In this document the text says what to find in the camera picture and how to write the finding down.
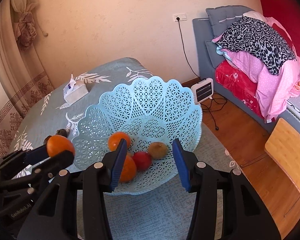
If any large red tomato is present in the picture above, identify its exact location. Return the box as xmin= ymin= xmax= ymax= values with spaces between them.
xmin=132 ymin=151 xmax=152 ymax=171

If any small mandarin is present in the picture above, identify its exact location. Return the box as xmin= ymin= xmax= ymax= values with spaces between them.
xmin=46 ymin=135 xmax=76 ymax=157

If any grey cushion with white strap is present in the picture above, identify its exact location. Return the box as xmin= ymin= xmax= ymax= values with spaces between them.
xmin=206 ymin=4 xmax=255 ymax=37

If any white electric heater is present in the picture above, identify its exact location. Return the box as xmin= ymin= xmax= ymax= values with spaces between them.
xmin=191 ymin=78 xmax=215 ymax=105

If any round brown fruit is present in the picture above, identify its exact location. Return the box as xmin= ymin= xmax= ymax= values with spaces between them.
xmin=148 ymin=142 xmax=168 ymax=159

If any beige patterned curtain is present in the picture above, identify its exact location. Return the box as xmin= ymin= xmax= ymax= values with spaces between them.
xmin=0 ymin=0 xmax=55 ymax=165

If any black power cable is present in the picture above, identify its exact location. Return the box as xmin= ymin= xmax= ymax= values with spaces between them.
xmin=177 ymin=20 xmax=203 ymax=80

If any black heater cable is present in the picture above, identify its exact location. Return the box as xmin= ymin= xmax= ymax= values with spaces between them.
xmin=201 ymin=91 xmax=228 ymax=132

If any plain grey cushion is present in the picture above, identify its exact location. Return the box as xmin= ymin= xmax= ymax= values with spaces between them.
xmin=205 ymin=40 xmax=225 ymax=69

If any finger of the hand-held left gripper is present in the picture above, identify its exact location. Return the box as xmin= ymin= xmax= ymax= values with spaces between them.
xmin=0 ymin=144 xmax=50 ymax=180
xmin=0 ymin=150 xmax=75 ymax=205

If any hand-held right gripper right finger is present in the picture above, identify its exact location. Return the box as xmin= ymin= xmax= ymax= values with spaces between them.
xmin=172 ymin=138 xmax=282 ymax=240

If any red floral blanket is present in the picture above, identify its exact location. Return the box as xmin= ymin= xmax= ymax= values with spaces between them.
xmin=215 ymin=60 xmax=268 ymax=120

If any large orange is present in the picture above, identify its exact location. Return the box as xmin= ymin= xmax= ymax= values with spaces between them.
xmin=108 ymin=131 xmax=132 ymax=152
xmin=119 ymin=154 xmax=137 ymax=183

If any wooden stool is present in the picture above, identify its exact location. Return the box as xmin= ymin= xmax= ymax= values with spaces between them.
xmin=264 ymin=117 xmax=300 ymax=202

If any grey patterned mat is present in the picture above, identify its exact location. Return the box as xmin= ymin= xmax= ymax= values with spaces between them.
xmin=286 ymin=95 xmax=300 ymax=125

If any grey sofa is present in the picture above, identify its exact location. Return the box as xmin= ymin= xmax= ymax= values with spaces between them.
xmin=192 ymin=17 xmax=300 ymax=140

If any pile of clothes and blankets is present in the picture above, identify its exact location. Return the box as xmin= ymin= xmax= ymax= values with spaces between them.
xmin=212 ymin=11 xmax=300 ymax=123

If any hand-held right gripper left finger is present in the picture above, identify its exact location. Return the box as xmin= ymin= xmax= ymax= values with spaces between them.
xmin=16 ymin=138 xmax=128 ymax=240

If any white and blue tissue box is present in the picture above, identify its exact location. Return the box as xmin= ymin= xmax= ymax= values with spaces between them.
xmin=63 ymin=74 xmax=89 ymax=105

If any leopard print blanket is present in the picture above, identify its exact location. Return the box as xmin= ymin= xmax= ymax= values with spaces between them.
xmin=216 ymin=16 xmax=297 ymax=76

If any light blue plastic lattice basket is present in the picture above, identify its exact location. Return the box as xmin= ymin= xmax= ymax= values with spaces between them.
xmin=71 ymin=76 xmax=202 ymax=196

